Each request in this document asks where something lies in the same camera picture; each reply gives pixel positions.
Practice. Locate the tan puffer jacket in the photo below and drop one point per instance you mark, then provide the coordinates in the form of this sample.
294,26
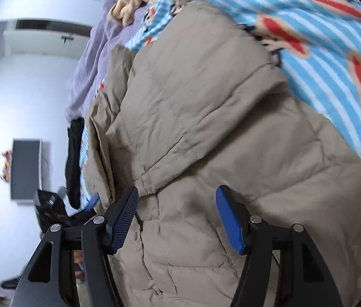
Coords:
215,118

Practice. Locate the blue striped monkey print blanket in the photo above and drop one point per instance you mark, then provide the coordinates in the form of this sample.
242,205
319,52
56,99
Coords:
327,70

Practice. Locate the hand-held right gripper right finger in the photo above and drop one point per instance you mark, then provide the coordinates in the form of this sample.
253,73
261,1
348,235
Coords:
230,220

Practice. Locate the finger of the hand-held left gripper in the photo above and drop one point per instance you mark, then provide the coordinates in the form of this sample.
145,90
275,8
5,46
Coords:
83,216

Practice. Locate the purple bed sheet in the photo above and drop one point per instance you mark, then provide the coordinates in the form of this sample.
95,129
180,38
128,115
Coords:
94,60

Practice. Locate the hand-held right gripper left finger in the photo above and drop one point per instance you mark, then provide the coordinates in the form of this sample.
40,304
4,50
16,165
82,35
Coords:
123,220

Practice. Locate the black door closer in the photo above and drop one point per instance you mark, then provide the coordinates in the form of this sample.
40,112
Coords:
67,37

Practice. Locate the colourful wall decoration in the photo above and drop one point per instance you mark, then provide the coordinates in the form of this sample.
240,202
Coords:
5,166

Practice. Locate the black cloth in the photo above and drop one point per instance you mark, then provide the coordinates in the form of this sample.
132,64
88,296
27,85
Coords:
73,166

